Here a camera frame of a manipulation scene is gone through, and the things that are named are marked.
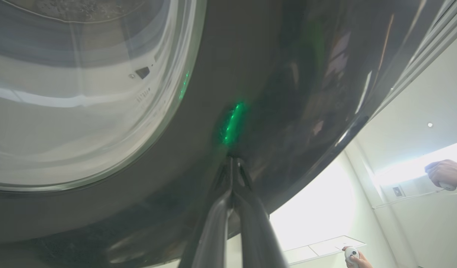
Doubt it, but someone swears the person's right hand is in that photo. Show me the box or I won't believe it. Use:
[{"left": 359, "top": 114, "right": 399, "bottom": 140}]
[{"left": 342, "top": 246, "right": 374, "bottom": 268}]

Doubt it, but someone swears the dark round washer door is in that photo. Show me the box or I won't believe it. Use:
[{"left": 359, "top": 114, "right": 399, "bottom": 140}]
[{"left": 0, "top": 0, "right": 452, "bottom": 268}]

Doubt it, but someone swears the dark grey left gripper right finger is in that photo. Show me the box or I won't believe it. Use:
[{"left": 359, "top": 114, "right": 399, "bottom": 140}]
[{"left": 233, "top": 158, "right": 288, "bottom": 268}]

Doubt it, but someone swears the person's left hand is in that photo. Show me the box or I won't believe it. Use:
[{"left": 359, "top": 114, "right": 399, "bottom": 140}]
[{"left": 424, "top": 159, "right": 457, "bottom": 188}]

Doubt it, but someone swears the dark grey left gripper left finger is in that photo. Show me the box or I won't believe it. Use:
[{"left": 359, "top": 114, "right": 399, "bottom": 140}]
[{"left": 178, "top": 157, "right": 234, "bottom": 268}]

